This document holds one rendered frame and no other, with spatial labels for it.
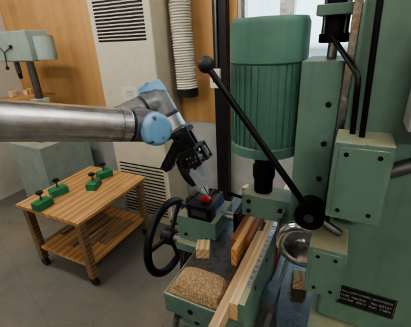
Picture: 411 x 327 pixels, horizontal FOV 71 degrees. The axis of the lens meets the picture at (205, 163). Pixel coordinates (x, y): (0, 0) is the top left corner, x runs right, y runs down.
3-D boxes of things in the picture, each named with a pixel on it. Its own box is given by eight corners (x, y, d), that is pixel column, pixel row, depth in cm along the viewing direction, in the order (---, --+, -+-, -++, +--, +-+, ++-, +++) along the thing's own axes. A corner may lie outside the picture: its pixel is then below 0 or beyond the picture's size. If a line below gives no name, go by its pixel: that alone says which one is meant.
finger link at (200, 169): (219, 190, 85) (204, 163, 83) (204, 196, 88) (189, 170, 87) (223, 185, 87) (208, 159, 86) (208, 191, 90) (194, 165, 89)
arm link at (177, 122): (151, 127, 82) (167, 119, 88) (160, 141, 82) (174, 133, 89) (169, 115, 78) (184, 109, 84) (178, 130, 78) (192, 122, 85)
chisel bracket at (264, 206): (249, 206, 89) (249, 182, 86) (295, 217, 83) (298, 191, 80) (241, 219, 83) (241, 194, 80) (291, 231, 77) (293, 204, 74)
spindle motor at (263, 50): (243, 135, 86) (245, 21, 74) (304, 142, 79) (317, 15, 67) (220, 157, 72) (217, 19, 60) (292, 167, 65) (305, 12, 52)
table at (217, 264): (223, 193, 127) (223, 180, 124) (294, 207, 114) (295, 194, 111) (135, 298, 77) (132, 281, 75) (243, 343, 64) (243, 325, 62)
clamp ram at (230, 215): (226, 218, 98) (225, 195, 94) (247, 223, 95) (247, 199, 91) (215, 233, 90) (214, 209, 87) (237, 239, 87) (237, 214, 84)
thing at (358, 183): (328, 196, 61) (337, 128, 55) (376, 204, 58) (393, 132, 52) (324, 217, 55) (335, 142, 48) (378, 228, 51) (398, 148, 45)
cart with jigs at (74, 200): (102, 218, 262) (87, 153, 236) (154, 233, 239) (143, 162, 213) (37, 266, 209) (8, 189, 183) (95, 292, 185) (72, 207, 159)
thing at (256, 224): (264, 213, 100) (265, 201, 98) (269, 214, 99) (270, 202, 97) (243, 252, 83) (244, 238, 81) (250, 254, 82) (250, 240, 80)
